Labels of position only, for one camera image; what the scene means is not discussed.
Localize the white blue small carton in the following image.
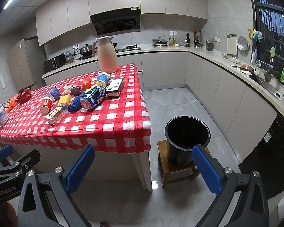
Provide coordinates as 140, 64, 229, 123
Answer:
45, 103, 68, 126

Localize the red paper cup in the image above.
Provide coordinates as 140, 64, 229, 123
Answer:
40, 96, 54, 115

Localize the blue paper bowl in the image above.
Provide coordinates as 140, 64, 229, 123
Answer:
47, 87, 61, 101

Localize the yellow sponge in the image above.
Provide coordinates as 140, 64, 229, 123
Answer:
57, 94, 72, 105

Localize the blue cloth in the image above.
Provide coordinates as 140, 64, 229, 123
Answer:
68, 95, 82, 113

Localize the white tissue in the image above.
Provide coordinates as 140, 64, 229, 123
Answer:
62, 84, 72, 95

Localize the steel wool scrubber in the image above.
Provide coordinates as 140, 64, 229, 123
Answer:
70, 86, 83, 96

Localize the blue pepsi can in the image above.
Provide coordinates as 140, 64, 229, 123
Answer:
80, 86, 106, 111

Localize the red plastic bag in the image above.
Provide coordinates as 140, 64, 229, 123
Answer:
81, 76, 91, 91

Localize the yellow cloth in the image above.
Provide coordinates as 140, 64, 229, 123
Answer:
94, 80, 107, 88

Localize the green white carton box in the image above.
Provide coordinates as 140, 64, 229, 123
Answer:
106, 77, 124, 98

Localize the blue paper cup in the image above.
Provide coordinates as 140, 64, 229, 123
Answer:
97, 72, 111, 85

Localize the black trash bucket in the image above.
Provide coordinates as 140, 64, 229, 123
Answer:
165, 116, 211, 166

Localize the person left hand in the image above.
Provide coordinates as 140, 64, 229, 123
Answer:
0, 202, 18, 226

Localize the tissue pack on table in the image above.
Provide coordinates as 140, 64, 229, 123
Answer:
0, 104, 9, 126

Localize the orange plastic bag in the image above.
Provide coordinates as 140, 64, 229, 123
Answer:
2, 93, 20, 113

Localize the red box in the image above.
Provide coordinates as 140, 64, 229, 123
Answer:
16, 88, 32, 105

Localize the black dishwasher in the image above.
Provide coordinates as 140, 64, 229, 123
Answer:
239, 114, 284, 199

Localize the wooden stool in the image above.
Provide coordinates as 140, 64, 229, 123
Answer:
157, 140, 200, 188

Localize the refrigerator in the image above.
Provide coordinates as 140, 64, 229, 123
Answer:
8, 36, 46, 91

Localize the black microwave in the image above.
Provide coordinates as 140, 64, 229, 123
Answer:
44, 53, 66, 72

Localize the red checkered tablecloth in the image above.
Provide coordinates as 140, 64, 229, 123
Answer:
0, 64, 151, 153

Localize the teal ceramic vase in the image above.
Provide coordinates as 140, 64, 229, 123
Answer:
65, 50, 74, 63

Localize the pink thermos jug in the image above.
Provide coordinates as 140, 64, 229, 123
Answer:
92, 36, 118, 74

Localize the green bottle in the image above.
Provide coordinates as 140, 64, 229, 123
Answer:
279, 66, 284, 85

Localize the sink faucet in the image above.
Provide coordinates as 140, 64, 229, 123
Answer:
257, 57, 274, 82

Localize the gas stove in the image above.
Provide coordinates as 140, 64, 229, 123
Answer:
116, 44, 141, 53

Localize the metal strainer plate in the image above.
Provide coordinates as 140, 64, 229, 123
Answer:
237, 36, 249, 51

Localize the utensil holder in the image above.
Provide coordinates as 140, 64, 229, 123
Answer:
206, 38, 215, 51

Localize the white cutting board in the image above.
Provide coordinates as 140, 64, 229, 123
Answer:
227, 34, 237, 55

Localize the black range hood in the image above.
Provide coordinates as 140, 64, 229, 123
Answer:
90, 7, 141, 35

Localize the dark wine bottle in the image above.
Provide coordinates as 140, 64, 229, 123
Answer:
185, 33, 191, 46

